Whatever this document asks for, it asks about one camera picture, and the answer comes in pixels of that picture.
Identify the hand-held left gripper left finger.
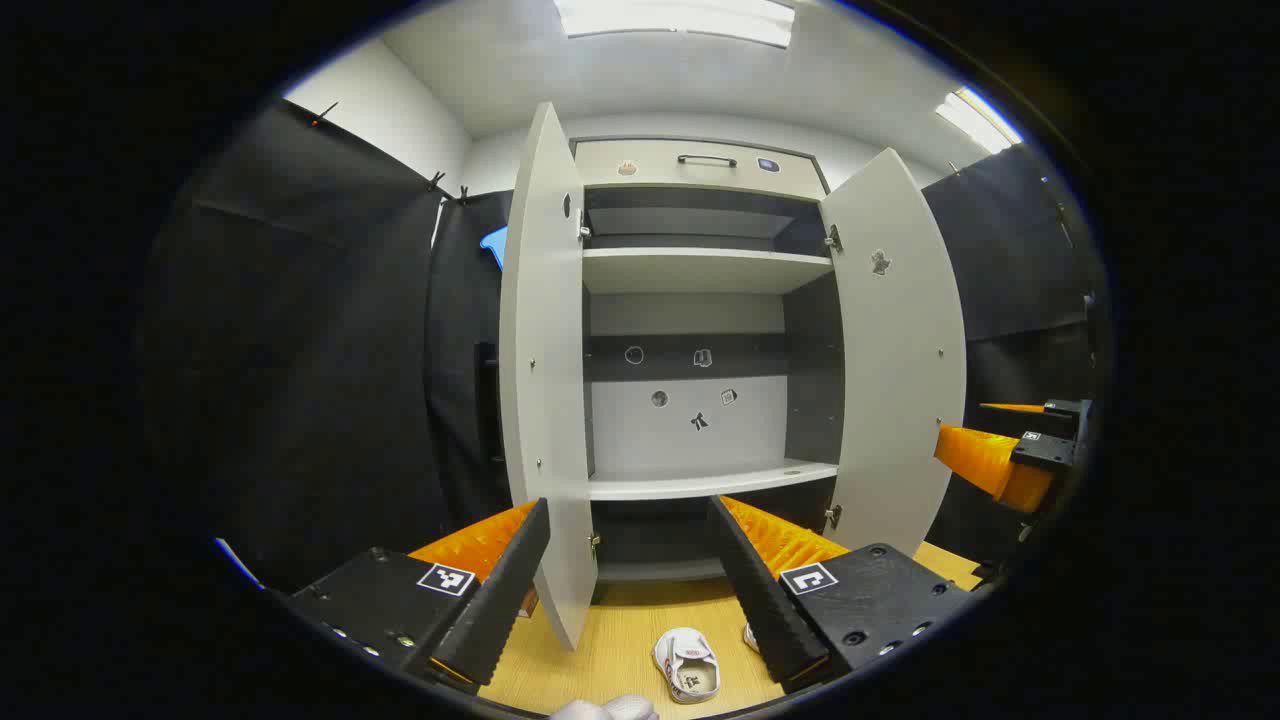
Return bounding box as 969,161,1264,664
288,497,552,693

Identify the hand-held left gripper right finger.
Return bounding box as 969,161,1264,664
707,494,976,695

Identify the grey cabinet door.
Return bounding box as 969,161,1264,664
498,100,599,653
820,148,969,557

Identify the grey shoe cabinet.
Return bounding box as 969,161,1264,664
570,136,843,585

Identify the grey cabinet drawer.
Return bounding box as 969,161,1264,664
574,138,829,201

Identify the white printed board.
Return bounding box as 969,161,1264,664
213,538,263,591

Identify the narrow ceiling light panel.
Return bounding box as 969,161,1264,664
935,86,1023,156

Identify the black backdrop cloth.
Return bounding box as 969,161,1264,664
140,98,1101,601

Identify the wide ceiling light panel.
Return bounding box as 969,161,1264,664
553,0,797,49

